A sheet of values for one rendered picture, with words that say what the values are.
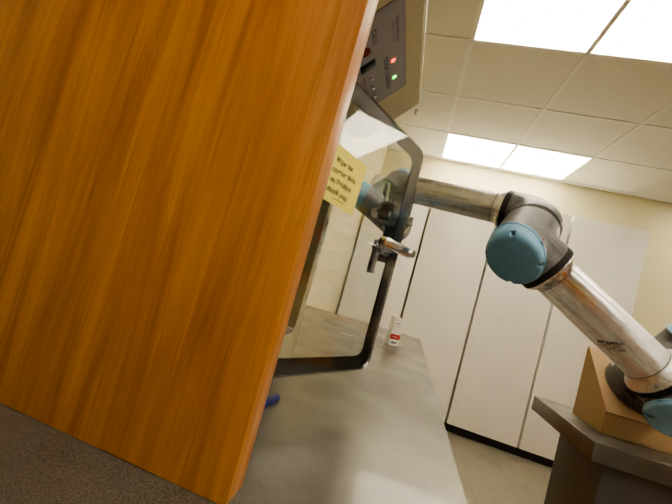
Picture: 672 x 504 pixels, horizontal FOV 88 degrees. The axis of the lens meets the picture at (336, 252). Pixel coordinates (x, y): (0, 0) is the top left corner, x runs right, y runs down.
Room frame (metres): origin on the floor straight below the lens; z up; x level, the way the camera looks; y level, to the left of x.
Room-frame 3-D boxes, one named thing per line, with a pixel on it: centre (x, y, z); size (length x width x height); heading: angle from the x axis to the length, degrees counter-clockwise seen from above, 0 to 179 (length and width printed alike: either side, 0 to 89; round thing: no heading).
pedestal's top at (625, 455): (0.88, -0.82, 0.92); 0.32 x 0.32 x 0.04; 80
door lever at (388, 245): (0.54, -0.08, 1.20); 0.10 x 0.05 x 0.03; 140
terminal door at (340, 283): (0.51, -0.01, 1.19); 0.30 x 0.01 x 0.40; 140
